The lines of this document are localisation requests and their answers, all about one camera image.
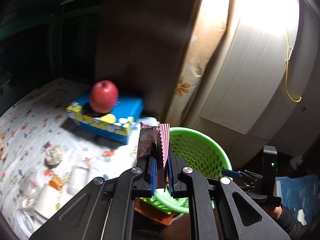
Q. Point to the blue yellow tissue box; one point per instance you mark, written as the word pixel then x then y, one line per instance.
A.
pixel 116 125

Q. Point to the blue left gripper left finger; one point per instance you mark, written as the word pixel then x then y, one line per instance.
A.
pixel 153 179

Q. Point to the white paper ball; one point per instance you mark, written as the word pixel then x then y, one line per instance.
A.
pixel 53 155

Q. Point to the white printed table cloth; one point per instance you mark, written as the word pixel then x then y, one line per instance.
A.
pixel 33 124

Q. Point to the clear plastic tray far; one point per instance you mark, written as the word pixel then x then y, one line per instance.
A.
pixel 78 179

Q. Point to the clear plastic cup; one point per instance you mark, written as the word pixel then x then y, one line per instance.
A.
pixel 29 189

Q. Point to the gold foil wrapper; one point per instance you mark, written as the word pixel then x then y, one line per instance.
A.
pixel 58 182

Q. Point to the person's right hand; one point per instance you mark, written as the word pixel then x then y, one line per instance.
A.
pixel 274 211

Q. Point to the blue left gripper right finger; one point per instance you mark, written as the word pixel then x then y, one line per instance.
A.
pixel 170 175

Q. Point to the pink snack wrapper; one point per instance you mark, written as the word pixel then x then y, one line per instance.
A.
pixel 154 142

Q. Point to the beige floral pillow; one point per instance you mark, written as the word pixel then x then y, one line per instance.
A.
pixel 198 73

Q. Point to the red apple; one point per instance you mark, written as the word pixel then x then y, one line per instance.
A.
pixel 103 96

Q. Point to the white cabinet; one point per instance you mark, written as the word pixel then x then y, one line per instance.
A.
pixel 267 66

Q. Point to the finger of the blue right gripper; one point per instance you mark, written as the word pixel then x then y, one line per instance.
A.
pixel 231 174

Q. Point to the green mesh waste basket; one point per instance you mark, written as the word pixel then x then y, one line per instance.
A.
pixel 200 152

